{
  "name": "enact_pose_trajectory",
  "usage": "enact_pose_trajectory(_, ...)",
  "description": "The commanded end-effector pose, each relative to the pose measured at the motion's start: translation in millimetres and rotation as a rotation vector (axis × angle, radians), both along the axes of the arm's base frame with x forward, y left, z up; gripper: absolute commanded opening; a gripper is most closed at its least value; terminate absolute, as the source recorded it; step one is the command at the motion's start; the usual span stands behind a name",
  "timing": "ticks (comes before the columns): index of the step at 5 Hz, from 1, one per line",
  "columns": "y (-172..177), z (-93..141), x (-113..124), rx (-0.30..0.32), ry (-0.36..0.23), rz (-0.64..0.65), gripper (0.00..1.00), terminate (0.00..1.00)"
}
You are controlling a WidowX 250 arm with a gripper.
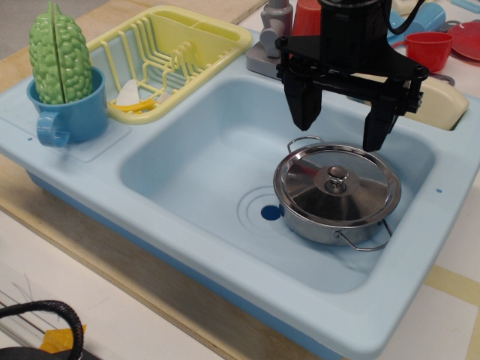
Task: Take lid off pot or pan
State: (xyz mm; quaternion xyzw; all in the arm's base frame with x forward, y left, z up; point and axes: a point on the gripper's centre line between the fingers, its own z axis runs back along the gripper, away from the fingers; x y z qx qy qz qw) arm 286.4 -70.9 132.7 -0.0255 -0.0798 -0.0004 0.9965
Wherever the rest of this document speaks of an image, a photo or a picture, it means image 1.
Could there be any grey toy faucet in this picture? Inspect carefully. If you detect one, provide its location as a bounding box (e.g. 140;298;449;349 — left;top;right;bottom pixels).
246;0;293;79

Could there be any yellow dish rack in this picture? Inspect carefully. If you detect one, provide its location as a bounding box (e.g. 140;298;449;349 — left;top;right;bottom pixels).
87;5;253;125

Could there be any red plastic plate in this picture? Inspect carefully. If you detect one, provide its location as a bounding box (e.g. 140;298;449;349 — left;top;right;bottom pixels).
447;22;480;61

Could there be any black braided cable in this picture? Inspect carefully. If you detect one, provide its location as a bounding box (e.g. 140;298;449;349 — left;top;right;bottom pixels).
0;299;83;360

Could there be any cream detergent bottle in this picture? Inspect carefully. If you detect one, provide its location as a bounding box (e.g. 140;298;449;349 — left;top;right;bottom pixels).
346;73;470;131

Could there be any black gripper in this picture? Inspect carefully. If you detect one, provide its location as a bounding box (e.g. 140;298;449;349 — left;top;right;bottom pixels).
276;1;429;152

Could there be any blue plastic tumbler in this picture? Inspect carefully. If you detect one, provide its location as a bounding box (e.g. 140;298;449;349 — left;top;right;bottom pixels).
390;1;446;36

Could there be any red plastic tumbler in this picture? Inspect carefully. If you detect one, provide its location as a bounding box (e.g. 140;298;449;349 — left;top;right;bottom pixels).
292;0;322;36

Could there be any green bitter melon toy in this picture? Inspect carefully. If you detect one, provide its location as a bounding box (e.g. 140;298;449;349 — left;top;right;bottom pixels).
28;1;93;105

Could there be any steel pot with handles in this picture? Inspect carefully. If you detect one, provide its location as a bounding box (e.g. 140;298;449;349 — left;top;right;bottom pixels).
273;136;402;251

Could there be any yellow tape piece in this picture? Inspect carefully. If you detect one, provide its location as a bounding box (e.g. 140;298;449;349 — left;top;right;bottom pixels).
39;328;74;354

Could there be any light blue toy sink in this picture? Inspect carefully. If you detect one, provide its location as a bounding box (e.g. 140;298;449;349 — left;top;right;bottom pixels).
1;56;479;359

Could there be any blue plastic mug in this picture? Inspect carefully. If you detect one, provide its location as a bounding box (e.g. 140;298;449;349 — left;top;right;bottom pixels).
26;67;108;148

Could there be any red plastic cup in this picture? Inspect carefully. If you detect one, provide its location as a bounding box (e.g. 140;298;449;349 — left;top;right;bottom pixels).
392;31;453;73

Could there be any steel pot lid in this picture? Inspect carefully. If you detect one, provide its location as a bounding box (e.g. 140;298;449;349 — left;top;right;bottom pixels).
275;144;398;227

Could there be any white plastic utensil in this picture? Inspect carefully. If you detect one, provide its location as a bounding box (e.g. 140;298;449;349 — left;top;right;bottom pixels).
115;79;140;107

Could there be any yellow plastic utensil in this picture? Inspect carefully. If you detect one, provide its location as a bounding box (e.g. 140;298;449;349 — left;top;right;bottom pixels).
110;98;157;113

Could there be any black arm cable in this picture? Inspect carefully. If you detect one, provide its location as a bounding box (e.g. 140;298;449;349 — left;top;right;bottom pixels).
385;0;427;35

